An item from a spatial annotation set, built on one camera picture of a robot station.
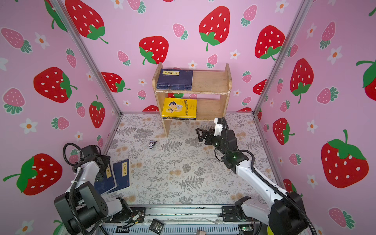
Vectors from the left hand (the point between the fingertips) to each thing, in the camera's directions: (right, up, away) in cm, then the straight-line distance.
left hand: (103, 165), depth 85 cm
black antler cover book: (+46, +28, +3) cm, 54 cm away
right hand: (+58, +22, -9) cm, 63 cm away
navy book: (+3, -10, 0) cm, 10 cm away
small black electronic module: (+36, -25, -16) cm, 47 cm away
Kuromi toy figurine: (+25, +11, +14) cm, 31 cm away
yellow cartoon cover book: (+45, +35, +4) cm, 57 cm away
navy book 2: (+10, -5, +3) cm, 11 cm away
